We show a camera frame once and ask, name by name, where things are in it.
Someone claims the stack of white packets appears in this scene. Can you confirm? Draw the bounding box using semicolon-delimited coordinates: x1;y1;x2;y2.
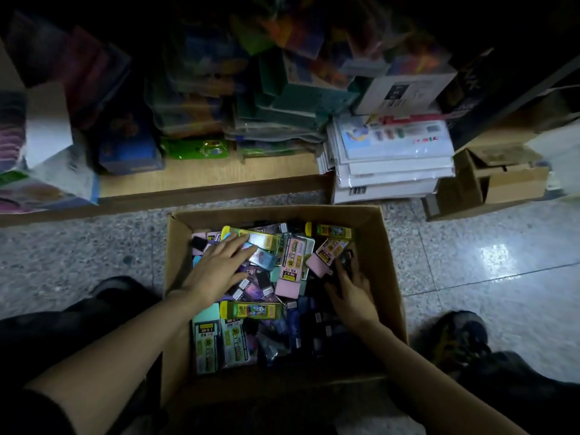
317;113;457;205

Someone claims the small open brown carton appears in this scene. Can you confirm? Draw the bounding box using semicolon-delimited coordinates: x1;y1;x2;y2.
423;144;551;221

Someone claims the pile of pencil lead cases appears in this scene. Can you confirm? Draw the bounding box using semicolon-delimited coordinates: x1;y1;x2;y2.
190;222;356;375

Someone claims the wooden shelf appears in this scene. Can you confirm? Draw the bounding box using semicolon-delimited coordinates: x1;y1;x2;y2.
0;0;580;227

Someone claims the heap of green teal packs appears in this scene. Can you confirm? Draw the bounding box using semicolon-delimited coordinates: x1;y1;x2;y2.
149;31;364;160

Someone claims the person's right forearm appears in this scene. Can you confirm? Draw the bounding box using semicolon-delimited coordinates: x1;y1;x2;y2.
358;317;527;435

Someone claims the brown cardboard box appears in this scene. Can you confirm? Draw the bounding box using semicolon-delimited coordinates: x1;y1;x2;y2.
161;205;409;408

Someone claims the person's left forearm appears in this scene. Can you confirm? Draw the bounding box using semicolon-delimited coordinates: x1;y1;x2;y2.
27;289;214;435

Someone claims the person's right shoe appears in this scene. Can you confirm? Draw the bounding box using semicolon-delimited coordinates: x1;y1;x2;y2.
426;311;491;372

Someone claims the person's right hand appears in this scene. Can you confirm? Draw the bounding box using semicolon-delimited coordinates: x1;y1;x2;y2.
326;258;382;332

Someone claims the white printed carton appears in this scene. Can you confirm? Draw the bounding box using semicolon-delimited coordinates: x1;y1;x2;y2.
355;66;459;117

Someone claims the person's left hand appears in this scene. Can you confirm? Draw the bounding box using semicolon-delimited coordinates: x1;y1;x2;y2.
181;235;257;309

